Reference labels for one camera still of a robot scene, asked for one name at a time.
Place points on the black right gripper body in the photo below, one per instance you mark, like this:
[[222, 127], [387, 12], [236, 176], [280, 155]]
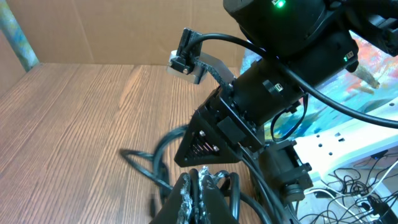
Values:
[[219, 122]]

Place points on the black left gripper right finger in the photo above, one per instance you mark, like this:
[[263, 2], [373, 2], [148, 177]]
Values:
[[212, 205]]

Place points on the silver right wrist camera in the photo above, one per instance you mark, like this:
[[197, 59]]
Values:
[[193, 68]]

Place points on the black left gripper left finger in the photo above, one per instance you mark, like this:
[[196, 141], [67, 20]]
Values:
[[178, 206]]

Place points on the cardboard back panel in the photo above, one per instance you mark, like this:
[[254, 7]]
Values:
[[115, 31]]

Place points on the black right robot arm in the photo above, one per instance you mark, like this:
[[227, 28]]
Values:
[[301, 44]]

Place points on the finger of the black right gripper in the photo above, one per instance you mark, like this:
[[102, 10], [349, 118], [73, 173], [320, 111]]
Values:
[[201, 145]]

